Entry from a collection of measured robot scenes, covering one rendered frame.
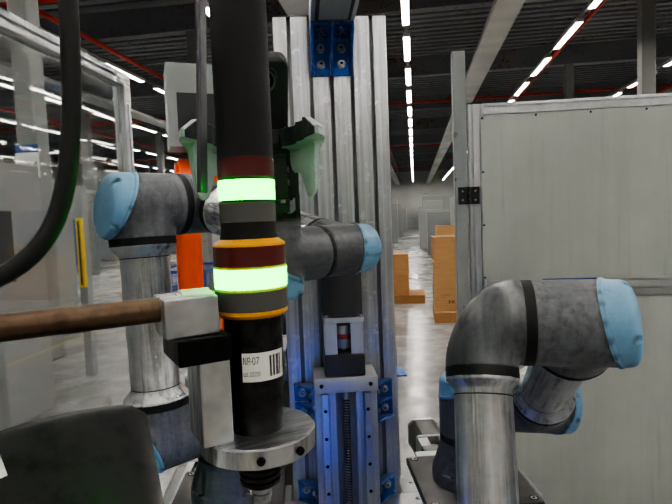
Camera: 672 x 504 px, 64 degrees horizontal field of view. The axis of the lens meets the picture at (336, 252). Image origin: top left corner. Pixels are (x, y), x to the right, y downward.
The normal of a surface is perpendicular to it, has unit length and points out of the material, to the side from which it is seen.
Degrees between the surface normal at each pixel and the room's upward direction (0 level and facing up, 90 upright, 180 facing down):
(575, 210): 90
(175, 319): 90
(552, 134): 91
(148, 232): 87
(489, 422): 67
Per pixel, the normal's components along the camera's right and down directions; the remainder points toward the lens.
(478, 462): -0.44, -0.30
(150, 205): 0.69, -0.04
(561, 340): -0.18, 0.26
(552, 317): -0.20, -0.25
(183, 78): 0.33, 0.05
